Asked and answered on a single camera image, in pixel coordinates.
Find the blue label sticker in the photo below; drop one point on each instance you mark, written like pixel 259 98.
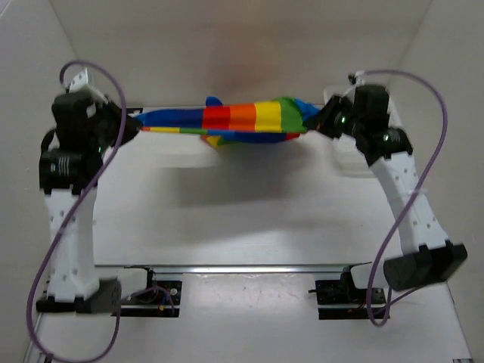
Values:
pixel 135 110

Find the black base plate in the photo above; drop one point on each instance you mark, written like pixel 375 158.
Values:
pixel 162 298
pixel 339 300

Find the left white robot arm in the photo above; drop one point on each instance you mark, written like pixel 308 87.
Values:
pixel 71 156

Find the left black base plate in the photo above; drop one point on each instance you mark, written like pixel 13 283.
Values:
pixel 162 298

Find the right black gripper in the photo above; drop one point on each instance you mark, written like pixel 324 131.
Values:
pixel 321 121

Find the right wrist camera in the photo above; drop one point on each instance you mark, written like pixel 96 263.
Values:
pixel 357 79

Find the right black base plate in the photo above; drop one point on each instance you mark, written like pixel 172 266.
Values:
pixel 339 300

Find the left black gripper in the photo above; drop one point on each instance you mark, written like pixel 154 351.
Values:
pixel 106 105

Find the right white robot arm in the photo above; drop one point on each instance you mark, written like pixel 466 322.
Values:
pixel 428 256

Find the white plastic basket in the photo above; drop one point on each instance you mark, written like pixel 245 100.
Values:
pixel 347 159

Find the silver aluminium rail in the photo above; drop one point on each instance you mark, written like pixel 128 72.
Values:
pixel 246 269

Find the rainbow striped shorts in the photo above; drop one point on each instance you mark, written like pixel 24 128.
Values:
pixel 263 122

